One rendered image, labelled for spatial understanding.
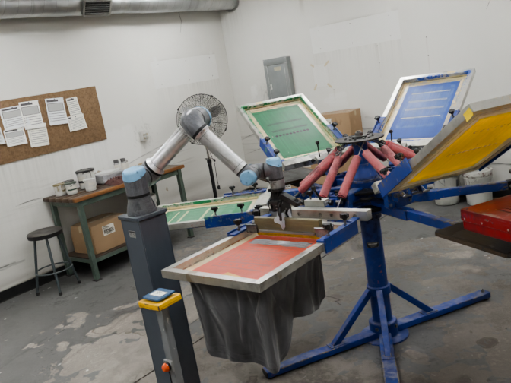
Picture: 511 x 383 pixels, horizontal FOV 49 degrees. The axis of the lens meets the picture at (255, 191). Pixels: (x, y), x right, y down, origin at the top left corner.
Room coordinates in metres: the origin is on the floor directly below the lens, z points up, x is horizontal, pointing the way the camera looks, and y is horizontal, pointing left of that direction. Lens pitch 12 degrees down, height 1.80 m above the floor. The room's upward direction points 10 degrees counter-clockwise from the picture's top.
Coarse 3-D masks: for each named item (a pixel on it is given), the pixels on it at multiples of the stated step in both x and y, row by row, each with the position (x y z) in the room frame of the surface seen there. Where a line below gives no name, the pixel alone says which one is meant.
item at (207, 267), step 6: (240, 246) 2.75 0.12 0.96; (228, 252) 2.68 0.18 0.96; (234, 252) 2.66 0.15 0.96; (216, 258) 2.62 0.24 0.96; (222, 258) 2.60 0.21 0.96; (204, 264) 2.56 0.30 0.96; (210, 264) 2.54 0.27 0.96; (192, 270) 2.51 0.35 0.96; (198, 270) 2.49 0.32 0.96; (204, 270) 2.48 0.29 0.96; (210, 270) 2.47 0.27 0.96; (216, 270) 2.45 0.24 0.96; (222, 270) 2.44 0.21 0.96; (228, 270) 2.42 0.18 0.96
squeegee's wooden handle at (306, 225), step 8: (256, 216) 2.89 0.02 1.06; (256, 224) 2.87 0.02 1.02; (264, 224) 2.84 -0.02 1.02; (272, 224) 2.80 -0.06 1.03; (280, 224) 2.77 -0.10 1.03; (288, 224) 2.73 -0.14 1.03; (296, 224) 2.70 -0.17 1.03; (304, 224) 2.67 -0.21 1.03; (312, 224) 2.64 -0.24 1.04; (320, 224) 2.62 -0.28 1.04; (304, 232) 2.67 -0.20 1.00; (312, 232) 2.65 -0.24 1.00
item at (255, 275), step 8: (288, 240) 2.71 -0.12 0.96; (296, 240) 2.69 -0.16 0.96; (304, 240) 2.67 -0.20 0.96; (312, 240) 2.65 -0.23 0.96; (304, 248) 2.54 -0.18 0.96; (288, 256) 2.47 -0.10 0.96; (272, 264) 2.40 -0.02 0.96; (280, 264) 2.38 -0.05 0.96; (232, 272) 2.39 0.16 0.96; (240, 272) 2.37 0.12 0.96; (248, 272) 2.35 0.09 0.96; (256, 272) 2.33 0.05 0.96; (264, 272) 2.32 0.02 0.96
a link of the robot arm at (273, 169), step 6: (270, 162) 2.74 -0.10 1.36; (276, 162) 2.74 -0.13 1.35; (264, 168) 2.75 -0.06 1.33; (270, 168) 2.74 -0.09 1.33; (276, 168) 2.73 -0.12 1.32; (270, 174) 2.74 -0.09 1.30; (276, 174) 2.73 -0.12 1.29; (282, 174) 2.75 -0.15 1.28; (270, 180) 2.75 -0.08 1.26; (276, 180) 2.73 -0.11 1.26
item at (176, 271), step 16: (336, 224) 2.73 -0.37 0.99; (224, 240) 2.78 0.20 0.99; (192, 256) 2.61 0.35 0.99; (208, 256) 2.67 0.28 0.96; (304, 256) 2.35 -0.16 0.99; (176, 272) 2.41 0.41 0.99; (192, 272) 2.37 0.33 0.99; (272, 272) 2.21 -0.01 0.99; (288, 272) 2.25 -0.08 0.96; (240, 288) 2.17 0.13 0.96; (256, 288) 2.11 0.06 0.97
